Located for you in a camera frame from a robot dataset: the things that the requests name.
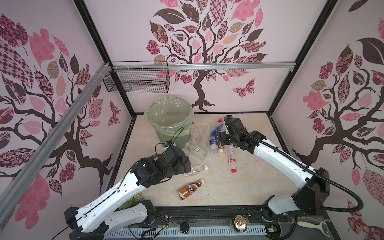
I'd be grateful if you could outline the aluminium rail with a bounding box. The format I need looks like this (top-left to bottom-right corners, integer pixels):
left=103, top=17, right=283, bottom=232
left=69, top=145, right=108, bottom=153
left=113, top=62, right=296, bottom=71
left=1, top=63, right=111, bottom=224

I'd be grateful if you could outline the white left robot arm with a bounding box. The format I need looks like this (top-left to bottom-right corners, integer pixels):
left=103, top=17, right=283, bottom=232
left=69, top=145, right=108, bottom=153
left=65, top=146, right=191, bottom=240

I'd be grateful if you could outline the tin can on base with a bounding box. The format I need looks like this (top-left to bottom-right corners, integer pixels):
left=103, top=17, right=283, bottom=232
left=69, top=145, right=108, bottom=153
left=230, top=215, right=248, bottom=234

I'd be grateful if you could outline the clear bottle green cap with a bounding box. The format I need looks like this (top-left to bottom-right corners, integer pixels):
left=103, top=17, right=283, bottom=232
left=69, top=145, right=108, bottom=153
left=190, top=122, right=200, bottom=145

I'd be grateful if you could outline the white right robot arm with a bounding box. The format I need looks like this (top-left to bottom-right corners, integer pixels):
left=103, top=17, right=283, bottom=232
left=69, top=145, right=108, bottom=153
left=216, top=115, right=330, bottom=222

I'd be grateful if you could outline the clear bottle green white label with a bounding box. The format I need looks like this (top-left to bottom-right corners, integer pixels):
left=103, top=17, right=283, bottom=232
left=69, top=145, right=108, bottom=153
left=185, top=142, right=208, bottom=161

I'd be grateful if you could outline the black wire wall basket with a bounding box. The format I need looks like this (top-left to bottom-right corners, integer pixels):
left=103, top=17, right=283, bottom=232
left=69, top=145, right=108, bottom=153
left=103, top=60, right=171, bottom=94

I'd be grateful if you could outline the clear bottle white cap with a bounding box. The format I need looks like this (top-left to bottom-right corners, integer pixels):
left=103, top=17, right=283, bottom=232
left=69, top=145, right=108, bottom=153
left=184, top=165, right=209, bottom=177

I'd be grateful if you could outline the white vented base panel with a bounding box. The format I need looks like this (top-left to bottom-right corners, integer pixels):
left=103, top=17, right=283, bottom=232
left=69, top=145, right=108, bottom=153
left=105, top=226, right=267, bottom=240

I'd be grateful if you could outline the aluminium rail left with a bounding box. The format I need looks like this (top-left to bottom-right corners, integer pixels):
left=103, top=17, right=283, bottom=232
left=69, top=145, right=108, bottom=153
left=1, top=63, right=111, bottom=224

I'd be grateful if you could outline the aluminium rail back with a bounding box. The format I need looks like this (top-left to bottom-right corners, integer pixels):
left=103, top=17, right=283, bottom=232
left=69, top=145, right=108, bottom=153
left=113, top=62, right=296, bottom=71

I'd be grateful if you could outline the clear bottle pink blue label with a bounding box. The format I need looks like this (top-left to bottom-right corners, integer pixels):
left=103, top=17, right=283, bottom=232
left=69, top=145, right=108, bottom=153
left=212, top=118, right=225, bottom=134

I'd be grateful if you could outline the brown coffee drink bottle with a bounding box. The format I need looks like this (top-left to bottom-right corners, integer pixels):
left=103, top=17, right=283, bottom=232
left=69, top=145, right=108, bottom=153
left=178, top=179, right=205, bottom=200

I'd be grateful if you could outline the tall bottle red cap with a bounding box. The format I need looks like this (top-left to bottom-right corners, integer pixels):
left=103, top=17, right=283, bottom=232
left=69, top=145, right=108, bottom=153
left=224, top=145, right=237, bottom=173

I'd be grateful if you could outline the grey mesh waste bin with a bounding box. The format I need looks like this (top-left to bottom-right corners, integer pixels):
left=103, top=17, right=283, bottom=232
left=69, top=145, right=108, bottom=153
left=144, top=96, right=194, bottom=151

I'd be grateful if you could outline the black corrugated cable hose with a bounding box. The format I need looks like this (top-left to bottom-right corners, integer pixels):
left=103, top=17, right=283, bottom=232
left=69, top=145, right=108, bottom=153
left=227, top=119, right=364, bottom=213

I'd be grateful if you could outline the green snack bag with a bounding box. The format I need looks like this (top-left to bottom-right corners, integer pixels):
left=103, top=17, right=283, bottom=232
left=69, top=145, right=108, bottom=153
left=119, top=193, right=144, bottom=211

